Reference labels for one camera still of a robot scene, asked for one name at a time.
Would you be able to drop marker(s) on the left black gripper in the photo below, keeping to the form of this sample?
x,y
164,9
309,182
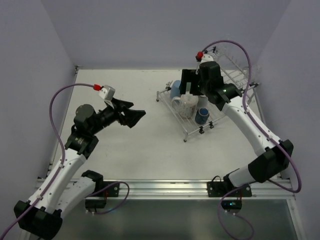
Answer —
x,y
120,113

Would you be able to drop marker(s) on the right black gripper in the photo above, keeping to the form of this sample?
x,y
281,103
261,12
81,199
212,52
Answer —
x,y
189,81

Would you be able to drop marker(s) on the white patterned ceramic mug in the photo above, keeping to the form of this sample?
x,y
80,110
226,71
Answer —
x,y
185,104

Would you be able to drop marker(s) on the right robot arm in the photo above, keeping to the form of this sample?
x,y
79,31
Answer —
x,y
272,153

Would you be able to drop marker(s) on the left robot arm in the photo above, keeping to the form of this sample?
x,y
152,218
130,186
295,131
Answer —
x,y
42,214

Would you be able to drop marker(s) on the clear glass on rack top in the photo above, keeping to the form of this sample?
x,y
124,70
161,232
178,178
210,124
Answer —
x,y
225,48

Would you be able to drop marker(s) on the clear glass on rack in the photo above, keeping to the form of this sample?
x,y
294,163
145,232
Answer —
x,y
253,72
225,48

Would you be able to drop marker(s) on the clear glass on rack right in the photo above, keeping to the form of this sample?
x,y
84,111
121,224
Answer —
x,y
253,72

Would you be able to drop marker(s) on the light blue plastic cup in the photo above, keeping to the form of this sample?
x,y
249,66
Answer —
x,y
175,89

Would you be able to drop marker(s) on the grey ceramic mug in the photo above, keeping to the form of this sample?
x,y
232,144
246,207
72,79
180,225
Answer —
x,y
202,101

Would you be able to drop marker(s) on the dark blue ceramic cup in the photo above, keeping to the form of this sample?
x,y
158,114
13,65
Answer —
x,y
202,116

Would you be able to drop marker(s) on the left black controller box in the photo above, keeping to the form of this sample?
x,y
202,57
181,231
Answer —
x,y
92,205

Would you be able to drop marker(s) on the black controller box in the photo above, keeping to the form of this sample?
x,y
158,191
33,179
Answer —
x,y
232,206
92,205

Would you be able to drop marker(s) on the right black controller box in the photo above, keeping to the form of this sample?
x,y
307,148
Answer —
x,y
232,206

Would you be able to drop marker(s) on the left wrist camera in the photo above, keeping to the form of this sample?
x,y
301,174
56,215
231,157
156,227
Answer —
x,y
106,93

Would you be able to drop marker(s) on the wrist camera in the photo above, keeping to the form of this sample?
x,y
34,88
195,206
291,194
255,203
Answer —
x,y
203,58
106,93

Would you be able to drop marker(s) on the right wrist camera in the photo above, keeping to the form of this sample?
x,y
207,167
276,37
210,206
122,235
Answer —
x,y
203,58

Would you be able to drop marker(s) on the metal wire dish rack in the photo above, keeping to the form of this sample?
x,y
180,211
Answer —
x,y
232,73

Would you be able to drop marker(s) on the aluminium mounting rail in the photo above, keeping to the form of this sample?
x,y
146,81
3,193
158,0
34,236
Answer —
x,y
147,189

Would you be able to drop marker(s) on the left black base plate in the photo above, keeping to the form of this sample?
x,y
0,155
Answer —
x,y
111,192

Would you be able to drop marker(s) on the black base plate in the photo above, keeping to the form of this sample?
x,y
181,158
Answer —
x,y
219,187
111,192

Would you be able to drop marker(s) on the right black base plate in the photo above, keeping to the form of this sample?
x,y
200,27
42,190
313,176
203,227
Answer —
x,y
219,187

